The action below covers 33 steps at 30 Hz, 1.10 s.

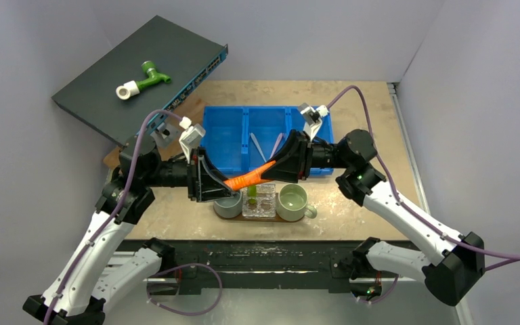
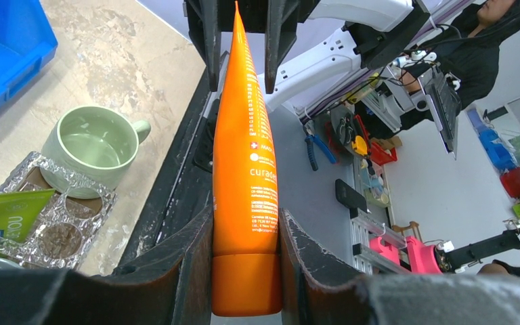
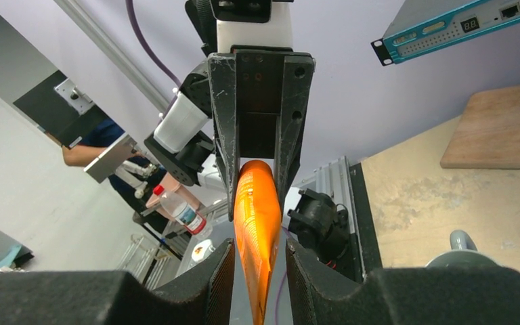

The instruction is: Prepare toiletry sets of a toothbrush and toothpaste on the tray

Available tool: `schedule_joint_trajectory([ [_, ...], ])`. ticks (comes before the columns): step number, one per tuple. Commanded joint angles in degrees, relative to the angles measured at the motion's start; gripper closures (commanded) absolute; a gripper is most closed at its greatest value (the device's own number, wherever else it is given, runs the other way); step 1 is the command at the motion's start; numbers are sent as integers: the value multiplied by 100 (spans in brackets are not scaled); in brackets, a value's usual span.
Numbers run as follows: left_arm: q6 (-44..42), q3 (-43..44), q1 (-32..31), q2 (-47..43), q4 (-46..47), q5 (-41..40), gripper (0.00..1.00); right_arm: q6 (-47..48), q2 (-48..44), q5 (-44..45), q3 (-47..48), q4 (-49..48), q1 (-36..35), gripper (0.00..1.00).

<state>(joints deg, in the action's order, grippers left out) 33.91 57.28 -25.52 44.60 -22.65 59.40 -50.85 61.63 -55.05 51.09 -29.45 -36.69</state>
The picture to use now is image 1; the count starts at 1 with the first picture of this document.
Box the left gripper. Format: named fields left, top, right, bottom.
left=144, top=146, right=236, bottom=200

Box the grey mug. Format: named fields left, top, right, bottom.
left=213, top=191, right=242, bottom=219

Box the white toothbrush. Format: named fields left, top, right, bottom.
left=250, top=133, right=267, bottom=163

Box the light green mug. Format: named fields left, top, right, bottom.
left=276, top=184, right=318, bottom=222

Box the clear plastic blister pack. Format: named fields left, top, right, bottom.
left=241, top=183, right=276, bottom=218

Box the blue divided plastic bin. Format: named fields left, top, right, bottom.
left=199, top=105, right=335, bottom=177

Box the brown oval wooden tray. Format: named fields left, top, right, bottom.
left=215, top=212, right=299, bottom=223

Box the green toothpaste tube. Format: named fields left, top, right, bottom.
left=247, top=185, right=257, bottom=204

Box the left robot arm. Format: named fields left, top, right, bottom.
left=22, top=135, right=235, bottom=324

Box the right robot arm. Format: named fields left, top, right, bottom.
left=261, top=129, right=485, bottom=306

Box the pink toothbrush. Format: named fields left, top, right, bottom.
left=270, top=133, right=284, bottom=158

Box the wooden board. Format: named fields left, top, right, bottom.
left=103, top=95, right=223, bottom=176

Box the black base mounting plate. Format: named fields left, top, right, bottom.
left=121, top=240, right=436, bottom=296

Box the green white pipe fitting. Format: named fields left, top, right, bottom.
left=115, top=61, right=171, bottom=100

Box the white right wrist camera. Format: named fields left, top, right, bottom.
left=297, top=103, right=330, bottom=141

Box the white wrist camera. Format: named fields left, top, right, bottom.
left=179, top=116, right=206, bottom=160
left=297, top=103, right=330, bottom=141

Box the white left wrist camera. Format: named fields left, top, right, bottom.
left=179, top=116, right=206, bottom=160

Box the metal bracket on board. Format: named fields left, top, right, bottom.
left=150, top=123, right=181, bottom=149

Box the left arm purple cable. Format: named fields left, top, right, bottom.
left=42, top=110, right=223, bottom=325

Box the dark network switch box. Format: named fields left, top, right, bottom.
left=52, top=16, right=228, bottom=146

